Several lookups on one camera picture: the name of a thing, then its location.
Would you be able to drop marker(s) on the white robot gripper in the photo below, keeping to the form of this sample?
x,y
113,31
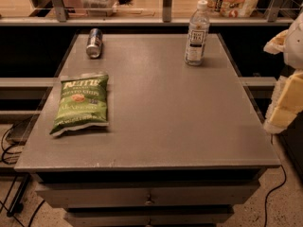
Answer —
x,y
294,49

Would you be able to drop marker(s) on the clear plastic water bottle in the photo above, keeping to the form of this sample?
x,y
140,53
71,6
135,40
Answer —
x,y
197,32

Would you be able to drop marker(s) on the colourful snack bag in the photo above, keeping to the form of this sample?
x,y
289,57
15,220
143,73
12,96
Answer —
x,y
233,0

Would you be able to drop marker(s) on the grey drawer cabinet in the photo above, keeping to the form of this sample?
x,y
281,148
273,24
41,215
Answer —
x,y
187,137

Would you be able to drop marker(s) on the silver blue soda can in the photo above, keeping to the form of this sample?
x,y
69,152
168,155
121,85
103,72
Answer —
x,y
94,43

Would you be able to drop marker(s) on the clear plastic storage box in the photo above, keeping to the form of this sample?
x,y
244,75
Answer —
x,y
99,0

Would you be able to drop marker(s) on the green kettle chips bag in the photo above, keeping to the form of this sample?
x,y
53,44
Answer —
x,y
82,104

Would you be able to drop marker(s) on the black metal stand leg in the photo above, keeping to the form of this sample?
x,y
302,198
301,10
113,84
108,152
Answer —
x,y
16,205

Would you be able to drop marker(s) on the grey metal shelf rail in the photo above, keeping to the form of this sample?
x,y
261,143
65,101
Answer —
x,y
139,13

